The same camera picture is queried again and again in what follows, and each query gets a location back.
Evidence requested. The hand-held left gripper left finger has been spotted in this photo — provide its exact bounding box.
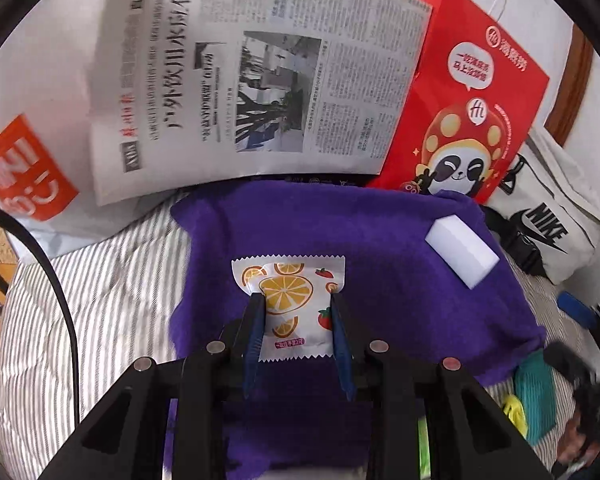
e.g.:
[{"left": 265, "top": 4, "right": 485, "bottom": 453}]
[{"left": 40, "top": 292, "right": 266, "bottom": 480}]

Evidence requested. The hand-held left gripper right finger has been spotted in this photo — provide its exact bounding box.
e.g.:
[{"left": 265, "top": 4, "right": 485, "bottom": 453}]
[{"left": 330, "top": 292, "right": 556, "bottom": 480}]

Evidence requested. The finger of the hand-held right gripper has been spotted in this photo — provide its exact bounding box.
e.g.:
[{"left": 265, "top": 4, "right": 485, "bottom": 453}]
[
  {"left": 556, "top": 292, "right": 600, "bottom": 346},
  {"left": 545, "top": 341, "right": 600, "bottom": 391}
]

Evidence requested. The teal ribbed cloth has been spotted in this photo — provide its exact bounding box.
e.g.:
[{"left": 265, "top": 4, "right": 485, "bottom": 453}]
[{"left": 512, "top": 352, "right": 563, "bottom": 443}]

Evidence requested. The fruit print wipe packet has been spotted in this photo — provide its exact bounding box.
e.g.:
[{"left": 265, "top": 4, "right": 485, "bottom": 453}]
[{"left": 231, "top": 255, "right": 347, "bottom": 363}]

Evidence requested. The purple towel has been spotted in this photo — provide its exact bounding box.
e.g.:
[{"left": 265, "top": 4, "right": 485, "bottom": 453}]
[{"left": 162, "top": 180, "right": 548, "bottom": 471}]

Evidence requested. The white canvas bag black logo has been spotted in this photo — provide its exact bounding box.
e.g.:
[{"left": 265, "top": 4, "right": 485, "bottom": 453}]
[{"left": 485, "top": 127, "right": 600, "bottom": 286}]

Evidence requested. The white sponge block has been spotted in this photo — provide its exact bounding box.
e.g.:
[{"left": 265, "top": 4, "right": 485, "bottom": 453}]
[{"left": 425, "top": 213, "right": 501, "bottom": 290}]

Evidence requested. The striped bed sheet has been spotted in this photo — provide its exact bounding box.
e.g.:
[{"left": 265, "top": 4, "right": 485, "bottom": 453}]
[{"left": 0, "top": 190, "right": 600, "bottom": 480}]

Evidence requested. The newspaper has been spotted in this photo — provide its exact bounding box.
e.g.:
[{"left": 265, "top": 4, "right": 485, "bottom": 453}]
[{"left": 87, "top": 0, "right": 433, "bottom": 207}]

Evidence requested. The red panda paper bag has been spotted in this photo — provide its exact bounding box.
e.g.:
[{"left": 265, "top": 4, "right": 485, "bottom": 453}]
[{"left": 365, "top": 0, "right": 551, "bottom": 206}]

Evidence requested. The white plastic shopping bag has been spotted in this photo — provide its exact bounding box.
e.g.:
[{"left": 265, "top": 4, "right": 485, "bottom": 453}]
[{"left": 0, "top": 0, "right": 191, "bottom": 266}]

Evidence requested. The black strap with buckle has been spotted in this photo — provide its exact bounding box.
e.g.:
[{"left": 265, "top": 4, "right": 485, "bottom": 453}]
[{"left": 485, "top": 207, "right": 551, "bottom": 278}]

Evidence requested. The black cable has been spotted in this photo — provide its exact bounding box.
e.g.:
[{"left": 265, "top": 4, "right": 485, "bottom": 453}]
[{"left": 0, "top": 202, "right": 83, "bottom": 426}]

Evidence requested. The brown wooden frame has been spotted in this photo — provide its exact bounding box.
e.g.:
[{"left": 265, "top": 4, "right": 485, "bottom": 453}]
[{"left": 545, "top": 25, "right": 595, "bottom": 148}]

